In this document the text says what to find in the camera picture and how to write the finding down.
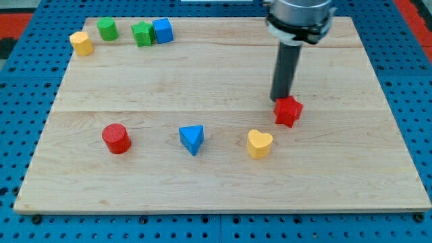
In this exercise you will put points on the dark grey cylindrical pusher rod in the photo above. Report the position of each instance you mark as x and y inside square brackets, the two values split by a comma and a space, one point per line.
[285, 69]

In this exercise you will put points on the blue triangle block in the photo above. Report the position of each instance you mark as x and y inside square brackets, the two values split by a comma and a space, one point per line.
[192, 137]

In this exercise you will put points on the blue cube block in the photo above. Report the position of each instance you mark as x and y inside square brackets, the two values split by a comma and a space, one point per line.
[163, 30]

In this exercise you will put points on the red star block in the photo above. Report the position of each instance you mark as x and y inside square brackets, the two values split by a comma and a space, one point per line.
[287, 111]

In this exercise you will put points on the yellow heart block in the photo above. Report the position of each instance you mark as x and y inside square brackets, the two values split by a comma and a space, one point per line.
[259, 144]

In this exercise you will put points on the light wooden board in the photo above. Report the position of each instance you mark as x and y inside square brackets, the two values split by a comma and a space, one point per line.
[344, 155]

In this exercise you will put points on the green star block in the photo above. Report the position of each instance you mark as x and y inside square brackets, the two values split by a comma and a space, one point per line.
[143, 33]

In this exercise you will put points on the green cylinder block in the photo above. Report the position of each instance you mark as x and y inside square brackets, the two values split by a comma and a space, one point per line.
[107, 29]

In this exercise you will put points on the red cylinder block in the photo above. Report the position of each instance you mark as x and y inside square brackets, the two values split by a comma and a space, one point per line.
[116, 138]

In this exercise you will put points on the yellow hexagon block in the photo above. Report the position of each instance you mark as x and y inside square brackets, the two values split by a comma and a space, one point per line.
[81, 43]

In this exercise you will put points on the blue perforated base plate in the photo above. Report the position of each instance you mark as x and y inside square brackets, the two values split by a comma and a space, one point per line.
[37, 61]

